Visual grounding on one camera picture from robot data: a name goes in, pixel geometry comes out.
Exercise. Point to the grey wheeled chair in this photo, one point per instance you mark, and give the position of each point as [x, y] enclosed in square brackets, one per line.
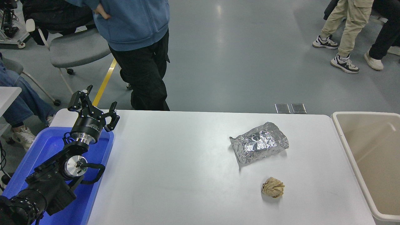
[14, 65]
[78, 50]

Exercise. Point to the crumpled silver foil tray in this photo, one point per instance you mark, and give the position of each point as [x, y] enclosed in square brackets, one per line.
[259, 142]

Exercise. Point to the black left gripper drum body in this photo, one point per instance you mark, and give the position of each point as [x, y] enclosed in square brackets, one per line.
[89, 126]

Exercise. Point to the large pale dustbin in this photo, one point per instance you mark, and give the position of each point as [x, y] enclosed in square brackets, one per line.
[375, 150]

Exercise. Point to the black equipment on white stand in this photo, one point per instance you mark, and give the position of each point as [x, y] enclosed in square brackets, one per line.
[9, 29]

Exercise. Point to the crumpled tan paper ball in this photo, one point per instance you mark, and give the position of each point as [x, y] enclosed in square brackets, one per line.
[272, 187]

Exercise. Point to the seated person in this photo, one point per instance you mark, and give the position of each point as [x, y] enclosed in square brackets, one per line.
[22, 100]

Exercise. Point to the person's hand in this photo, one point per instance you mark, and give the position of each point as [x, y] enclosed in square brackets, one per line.
[102, 12]

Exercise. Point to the silver floor outlet plate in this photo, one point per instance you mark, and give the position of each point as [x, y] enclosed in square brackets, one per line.
[282, 108]
[298, 108]

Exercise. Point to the black jacket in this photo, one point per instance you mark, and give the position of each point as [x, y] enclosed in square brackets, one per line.
[56, 14]

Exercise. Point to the walking person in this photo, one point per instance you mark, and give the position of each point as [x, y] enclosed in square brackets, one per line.
[356, 25]

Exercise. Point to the small white table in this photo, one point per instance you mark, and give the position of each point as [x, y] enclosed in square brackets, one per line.
[7, 95]

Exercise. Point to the blue plastic tray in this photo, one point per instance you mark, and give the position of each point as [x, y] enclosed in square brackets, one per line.
[93, 150]

